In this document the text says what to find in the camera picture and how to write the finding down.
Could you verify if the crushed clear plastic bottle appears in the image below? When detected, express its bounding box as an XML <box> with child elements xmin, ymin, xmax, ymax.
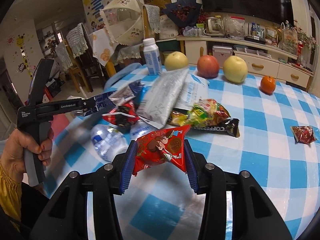
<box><xmin>91</xmin><ymin>124</ymin><xmax>128</xmax><ymax>162</ymax></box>

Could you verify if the red cartoon snack bag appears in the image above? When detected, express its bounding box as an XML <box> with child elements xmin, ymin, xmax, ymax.
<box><xmin>132</xmin><ymin>125</ymin><xmax>190</xmax><ymax>176</ymax></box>

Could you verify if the red black snack wrapper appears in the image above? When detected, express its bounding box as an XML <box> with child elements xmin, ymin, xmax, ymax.
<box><xmin>102</xmin><ymin>100</ymin><xmax>139</xmax><ymax>127</ymax></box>

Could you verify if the white silver wipes packet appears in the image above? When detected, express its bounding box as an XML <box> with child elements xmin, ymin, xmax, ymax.
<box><xmin>136</xmin><ymin>68</ymin><xmax>189</xmax><ymax>129</ymax></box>

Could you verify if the green yellow snack wrapper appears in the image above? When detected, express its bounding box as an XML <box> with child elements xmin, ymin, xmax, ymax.
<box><xmin>167</xmin><ymin>99</ymin><xmax>231</xmax><ymax>128</ymax></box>

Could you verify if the black coffee sachet wrapper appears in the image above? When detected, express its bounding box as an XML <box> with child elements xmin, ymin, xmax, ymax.
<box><xmin>167</xmin><ymin>111</ymin><xmax>240</xmax><ymax>138</ymax></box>

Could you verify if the person's left hand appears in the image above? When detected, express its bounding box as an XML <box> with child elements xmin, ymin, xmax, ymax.
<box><xmin>1</xmin><ymin>128</ymin><xmax>54</xmax><ymax>183</ymax></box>

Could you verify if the blue white checkered tablecloth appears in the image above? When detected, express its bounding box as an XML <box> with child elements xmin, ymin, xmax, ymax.
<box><xmin>43</xmin><ymin>64</ymin><xmax>320</xmax><ymax>240</ymax></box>

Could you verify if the red apple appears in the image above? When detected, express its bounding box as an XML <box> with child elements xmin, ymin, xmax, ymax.
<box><xmin>197</xmin><ymin>55</ymin><xmax>220</xmax><ymax>79</ymax></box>

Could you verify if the yellow pear left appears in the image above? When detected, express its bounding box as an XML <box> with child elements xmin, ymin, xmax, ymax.
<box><xmin>164</xmin><ymin>51</ymin><xmax>189</xmax><ymax>71</ymax></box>

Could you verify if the yellow pear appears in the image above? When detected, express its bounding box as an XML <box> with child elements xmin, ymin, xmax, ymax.
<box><xmin>164</xmin><ymin>51</ymin><xmax>189</xmax><ymax>71</ymax></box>
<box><xmin>222</xmin><ymin>55</ymin><xmax>248</xmax><ymax>83</ymax></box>

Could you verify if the wooden dining chair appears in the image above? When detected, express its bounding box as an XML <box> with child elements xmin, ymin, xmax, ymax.
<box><xmin>105</xmin><ymin>4</ymin><xmax>160</xmax><ymax>77</ymax></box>

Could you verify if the yellow pear right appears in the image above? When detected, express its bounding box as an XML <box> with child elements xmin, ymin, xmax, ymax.
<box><xmin>222</xmin><ymin>55</ymin><xmax>248</xmax><ymax>83</ymax></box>

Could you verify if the white blue drink bottle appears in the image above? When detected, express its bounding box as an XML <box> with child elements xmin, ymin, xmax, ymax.
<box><xmin>143</xmin><ymin>38</ymin><xmax>162</xmax><ymax>76</ymax></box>

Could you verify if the small orange tangerine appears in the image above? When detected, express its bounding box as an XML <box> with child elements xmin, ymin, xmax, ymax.
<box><xmin>260</xmin><ymin>76</ymin><xmax>276</xmax><ymax>95</ymax></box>

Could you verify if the small red candy wrapper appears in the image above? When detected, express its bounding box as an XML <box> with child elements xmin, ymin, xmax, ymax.
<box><xmin>290</xmin><ymin>126</ymin><xmax>317</xmax><ymax>145</ymax></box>

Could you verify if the cream tv cabinet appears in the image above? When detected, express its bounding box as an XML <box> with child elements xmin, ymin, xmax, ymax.
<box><xmin>176</xmin><ymin>36</ymin><xmax>313</xmax><ymax>91</ymax></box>

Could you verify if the cream mesh food cover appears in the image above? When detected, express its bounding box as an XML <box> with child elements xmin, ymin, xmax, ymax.
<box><xmin>100</xmin><ymin>0</ymin><xmax>144</xmax><ymax>46</ymax></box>

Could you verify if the white electric kettle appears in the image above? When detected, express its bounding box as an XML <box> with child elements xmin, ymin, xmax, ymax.
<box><xmin>204</xmin><ymin>15</ymin><xmax>225</xmax><ymax>37</ymax></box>

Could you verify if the dark blue flower bouquet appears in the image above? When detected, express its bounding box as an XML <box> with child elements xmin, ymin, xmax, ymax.
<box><xmin>162</xmin><ymin>0</ymin><xmax>202</xmax><ymax>28</ymax></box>

